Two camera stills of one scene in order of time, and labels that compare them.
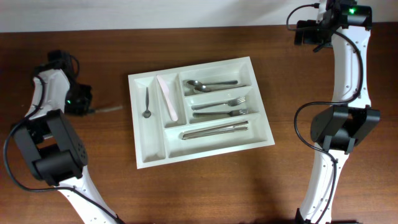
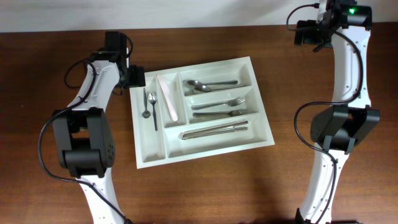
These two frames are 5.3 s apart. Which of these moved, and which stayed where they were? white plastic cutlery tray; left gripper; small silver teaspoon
Moved: small silver teaspoon; left gripper
Stayed: white plastic cutlery tray
